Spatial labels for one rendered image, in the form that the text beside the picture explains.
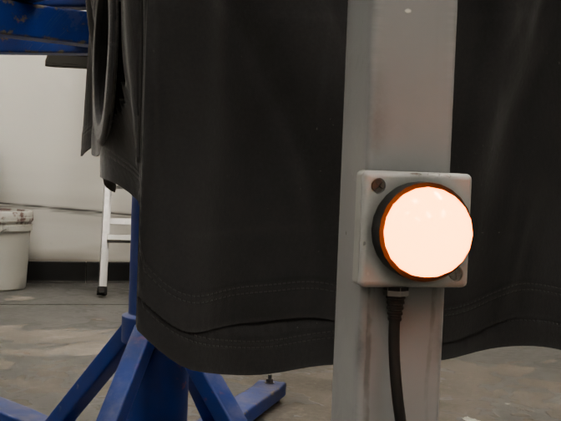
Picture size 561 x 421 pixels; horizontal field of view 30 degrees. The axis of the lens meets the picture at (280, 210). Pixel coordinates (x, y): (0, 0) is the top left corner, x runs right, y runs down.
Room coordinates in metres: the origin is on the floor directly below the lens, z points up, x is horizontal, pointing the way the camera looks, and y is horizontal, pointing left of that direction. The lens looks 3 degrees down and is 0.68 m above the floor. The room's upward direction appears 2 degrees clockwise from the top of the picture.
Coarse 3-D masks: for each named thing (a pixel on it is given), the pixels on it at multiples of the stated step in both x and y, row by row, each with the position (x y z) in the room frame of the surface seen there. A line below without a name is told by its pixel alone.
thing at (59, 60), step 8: (48, 56) 2.94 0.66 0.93; (56, 56) 2.93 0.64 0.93; (64, 56) 2.92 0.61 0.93; (72, 56) 2.91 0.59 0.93; (80, 56) 2.90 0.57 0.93; (48, 64) 3.24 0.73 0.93; (56, 64) 3.23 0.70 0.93; (64, 64) 3.22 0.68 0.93; (72, 64) 3.20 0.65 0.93; (80, 64) 3.19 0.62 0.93
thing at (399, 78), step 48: (384, 0) 0.46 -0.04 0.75; (432, 0) 0.46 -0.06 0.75; (384, 48) 0.46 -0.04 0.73; (432, 48) 0.46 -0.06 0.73; (384, 96) 0.46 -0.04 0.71; (432, 96) 0.46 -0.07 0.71; (384, 144) 0.46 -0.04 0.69; (432, 144) 0.46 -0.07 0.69; (384, 192) 0.44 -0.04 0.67; (336, 288) 0.49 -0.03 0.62; (432, 288) 0.46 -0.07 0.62; (336, 336) 0.49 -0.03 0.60; (384, 336) 0.46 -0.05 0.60; (432, 336) 0.46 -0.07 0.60; (336, 384) 0.48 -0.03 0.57; (384, 384) 0.46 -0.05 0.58; (432, 384) 0.46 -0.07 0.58
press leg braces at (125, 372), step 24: (120, 336) 2.14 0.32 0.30; (96, 360) 2.20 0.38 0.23; (120, 360) 1.95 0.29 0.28; (144, 360) 1.96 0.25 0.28; (96, 384) 2.22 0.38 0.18; (120, 384) 1.90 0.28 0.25; (192, 384) 2.28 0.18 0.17; (216, 384) 1.94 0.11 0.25; (72, 408) 2.26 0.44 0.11; (120, 408) 1.86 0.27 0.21; (216, 408) 1.92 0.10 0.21; (240, 408) 1.93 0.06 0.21
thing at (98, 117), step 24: (96, 0) 0.87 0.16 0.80; (120, 0) 0.76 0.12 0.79; (96, 24) 0.88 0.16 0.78; (120, 24) 0.76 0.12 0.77; (96, 48) 0.89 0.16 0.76; (120, 48) 0.76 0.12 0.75; (96, 72) 0.88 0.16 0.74; (120, 72) 0.76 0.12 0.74; (96, 96) 0.87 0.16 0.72; (120, 96) 0.77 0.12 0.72; (96, 120) 0.85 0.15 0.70; (120, 120) 0.78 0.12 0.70; (96, 144) 1.06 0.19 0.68; (120, 144) 0.79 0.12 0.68; (120, 168) 0.79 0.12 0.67
